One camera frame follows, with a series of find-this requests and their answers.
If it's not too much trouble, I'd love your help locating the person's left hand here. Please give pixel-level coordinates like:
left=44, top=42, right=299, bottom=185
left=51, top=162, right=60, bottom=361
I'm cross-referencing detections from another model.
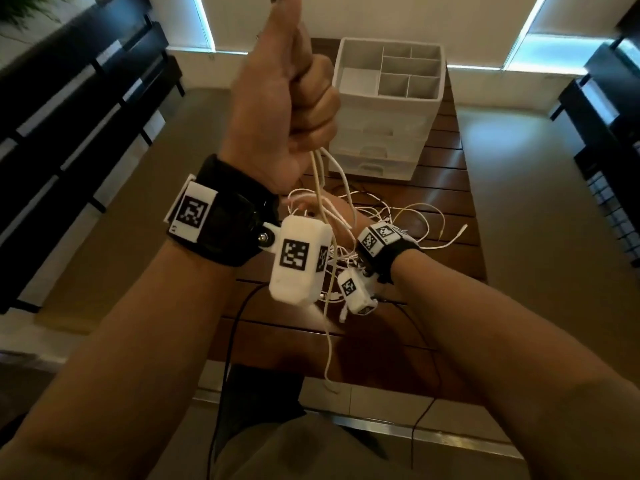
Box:
left=218, top=0, right=342, bottom=195

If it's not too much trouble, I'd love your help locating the person's right hand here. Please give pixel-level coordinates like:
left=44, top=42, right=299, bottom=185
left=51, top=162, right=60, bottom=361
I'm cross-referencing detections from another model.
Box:
left=287, top=192, right=373, bottom=245

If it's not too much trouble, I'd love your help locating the tangle of white cables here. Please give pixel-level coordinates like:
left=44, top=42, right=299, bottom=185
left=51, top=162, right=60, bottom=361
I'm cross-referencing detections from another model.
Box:
left=285, top=187, right=469, bottom=325

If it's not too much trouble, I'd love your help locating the white drawer organizer box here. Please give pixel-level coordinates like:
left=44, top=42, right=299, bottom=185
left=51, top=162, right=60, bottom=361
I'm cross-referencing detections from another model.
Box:
left=327, top=37, right=447, bottom=181

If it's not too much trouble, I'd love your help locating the person's right forearm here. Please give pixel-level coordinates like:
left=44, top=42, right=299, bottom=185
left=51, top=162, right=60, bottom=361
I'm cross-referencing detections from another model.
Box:
left=389, top=249, right=640, bottom=480

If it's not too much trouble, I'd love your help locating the person's left forearm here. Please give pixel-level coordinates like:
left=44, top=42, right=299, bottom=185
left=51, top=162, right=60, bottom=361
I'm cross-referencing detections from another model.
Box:
left=0, top=239, right=239, bottom=480

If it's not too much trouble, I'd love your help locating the person's dark trouser leg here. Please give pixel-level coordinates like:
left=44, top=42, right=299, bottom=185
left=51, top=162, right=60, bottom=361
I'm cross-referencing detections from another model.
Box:
left=215, top=364, right=389, bottom=461

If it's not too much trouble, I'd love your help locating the black right wristband with markers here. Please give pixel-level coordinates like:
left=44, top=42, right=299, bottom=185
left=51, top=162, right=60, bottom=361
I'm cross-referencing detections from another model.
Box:
left=355, top=220, right=422, bottom=285

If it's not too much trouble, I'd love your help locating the black wristband with markers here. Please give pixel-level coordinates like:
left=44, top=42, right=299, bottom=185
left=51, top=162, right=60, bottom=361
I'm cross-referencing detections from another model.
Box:
left=355, top=220, right=422, bottom=285
left=165, top=154, right=281, bottom=268

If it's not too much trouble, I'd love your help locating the wooden slatted table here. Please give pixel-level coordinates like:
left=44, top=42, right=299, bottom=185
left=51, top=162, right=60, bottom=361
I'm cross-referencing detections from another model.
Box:
left=207, top=37, right=489, bottom=407

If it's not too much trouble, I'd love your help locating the black left wristband with markers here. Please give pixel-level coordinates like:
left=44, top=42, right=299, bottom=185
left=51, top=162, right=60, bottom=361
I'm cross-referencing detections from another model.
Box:
left=165, top=154, right=281, bottom=268

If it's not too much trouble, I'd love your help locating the beige roller blind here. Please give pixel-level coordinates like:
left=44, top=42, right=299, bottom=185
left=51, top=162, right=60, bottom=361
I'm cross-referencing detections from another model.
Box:
left=147, top=0, right=216, bottom=51
left=192, top=0, right=541, bottom=68

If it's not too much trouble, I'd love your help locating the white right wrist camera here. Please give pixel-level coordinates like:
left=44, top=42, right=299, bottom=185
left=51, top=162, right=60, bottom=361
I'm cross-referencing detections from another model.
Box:
left=337, top=267, right=379, bottom=317

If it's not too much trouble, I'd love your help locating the thin black camera wire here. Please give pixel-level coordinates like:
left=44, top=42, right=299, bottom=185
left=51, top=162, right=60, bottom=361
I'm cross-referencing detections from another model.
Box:
left=207, top=283, right=269, bottom=480
left=389, top=299, right=443, bottom=471

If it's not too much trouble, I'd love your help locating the wire mesh panel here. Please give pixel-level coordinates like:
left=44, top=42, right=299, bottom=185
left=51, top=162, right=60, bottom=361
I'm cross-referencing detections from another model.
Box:
left=587, top=172, right=640, bottom=261

